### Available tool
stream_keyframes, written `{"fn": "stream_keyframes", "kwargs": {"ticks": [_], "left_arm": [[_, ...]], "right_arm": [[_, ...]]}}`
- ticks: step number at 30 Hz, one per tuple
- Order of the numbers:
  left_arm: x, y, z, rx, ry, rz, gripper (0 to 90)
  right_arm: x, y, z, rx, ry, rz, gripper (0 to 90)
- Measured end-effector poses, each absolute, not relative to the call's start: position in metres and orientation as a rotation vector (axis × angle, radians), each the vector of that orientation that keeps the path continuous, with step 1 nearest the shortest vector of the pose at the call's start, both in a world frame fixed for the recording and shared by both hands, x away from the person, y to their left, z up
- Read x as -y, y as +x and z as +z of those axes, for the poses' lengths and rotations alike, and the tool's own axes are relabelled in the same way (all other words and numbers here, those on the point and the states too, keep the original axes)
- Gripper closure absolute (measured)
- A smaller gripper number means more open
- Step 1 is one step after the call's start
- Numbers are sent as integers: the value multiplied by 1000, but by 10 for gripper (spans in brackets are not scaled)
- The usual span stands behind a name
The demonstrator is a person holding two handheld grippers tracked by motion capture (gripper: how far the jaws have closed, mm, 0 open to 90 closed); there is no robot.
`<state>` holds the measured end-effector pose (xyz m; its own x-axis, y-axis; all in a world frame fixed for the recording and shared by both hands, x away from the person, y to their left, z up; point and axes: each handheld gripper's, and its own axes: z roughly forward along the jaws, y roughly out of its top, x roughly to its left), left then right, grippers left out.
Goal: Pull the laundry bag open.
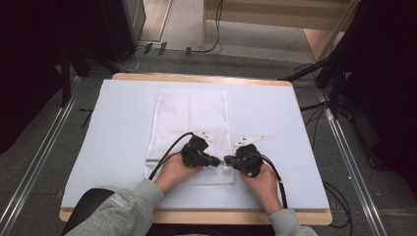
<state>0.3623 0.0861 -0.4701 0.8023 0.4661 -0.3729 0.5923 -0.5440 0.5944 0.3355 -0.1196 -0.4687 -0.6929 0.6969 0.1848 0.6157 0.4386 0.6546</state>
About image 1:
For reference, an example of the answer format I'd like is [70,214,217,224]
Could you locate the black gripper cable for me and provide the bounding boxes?
[260,152,289,209]
[148,131,195,182]

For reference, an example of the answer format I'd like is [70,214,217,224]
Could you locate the person's right hand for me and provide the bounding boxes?
[240,162,285,216]

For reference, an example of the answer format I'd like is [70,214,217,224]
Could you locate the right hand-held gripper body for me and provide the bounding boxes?
[232,134,267,178]

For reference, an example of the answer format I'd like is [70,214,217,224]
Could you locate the light wooden furniture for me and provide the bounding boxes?
[201,0,362,63]

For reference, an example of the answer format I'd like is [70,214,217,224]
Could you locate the metal floor rail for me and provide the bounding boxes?
[315,88,390,236]
[0,76,83,236]

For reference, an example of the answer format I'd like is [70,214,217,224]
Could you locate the wooden table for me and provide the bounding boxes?
[58,72,333,226]

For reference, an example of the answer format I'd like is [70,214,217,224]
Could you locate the white table mat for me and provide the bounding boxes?
[60,79,330,211]

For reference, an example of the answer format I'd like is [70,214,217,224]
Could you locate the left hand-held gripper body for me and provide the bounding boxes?
[180,131,214,168]

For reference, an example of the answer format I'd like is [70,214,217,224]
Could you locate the white floor cable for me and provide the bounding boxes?
[112,44,147,74]

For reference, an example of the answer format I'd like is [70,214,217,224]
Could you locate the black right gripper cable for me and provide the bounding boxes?
[260,152,289,209]

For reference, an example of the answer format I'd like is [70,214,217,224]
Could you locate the person's left hand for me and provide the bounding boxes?
[153,152,205,195]

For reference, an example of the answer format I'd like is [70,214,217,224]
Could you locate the black floor cables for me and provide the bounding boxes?
[298,100,331,150]

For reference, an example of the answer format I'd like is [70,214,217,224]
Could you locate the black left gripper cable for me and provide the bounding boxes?
[148,131,195,182]

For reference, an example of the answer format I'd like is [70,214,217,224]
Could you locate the black curtain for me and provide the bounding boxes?
[0,0,109,155]
[338,0,417,190]

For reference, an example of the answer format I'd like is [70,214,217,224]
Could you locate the black hanging cable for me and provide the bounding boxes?
[191,0,225,55]

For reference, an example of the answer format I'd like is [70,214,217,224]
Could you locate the black floor cable loop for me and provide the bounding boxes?
[322,179,354,229]

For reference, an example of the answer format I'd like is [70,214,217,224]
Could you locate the dark cabinet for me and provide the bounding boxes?
[99,0,148,64]

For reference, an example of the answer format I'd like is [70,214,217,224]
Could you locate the white mesh laundry bag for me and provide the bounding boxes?
[144,88,236,186]

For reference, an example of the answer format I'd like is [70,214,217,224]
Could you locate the black metal stand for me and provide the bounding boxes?
[58,40,127,108]
[277,0,365,120]

